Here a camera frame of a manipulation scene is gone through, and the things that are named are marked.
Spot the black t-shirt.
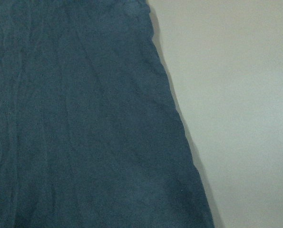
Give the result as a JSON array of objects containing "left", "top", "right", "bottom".
[{"left": 0, "top": 0, "right": 214, "bottom": 228}]

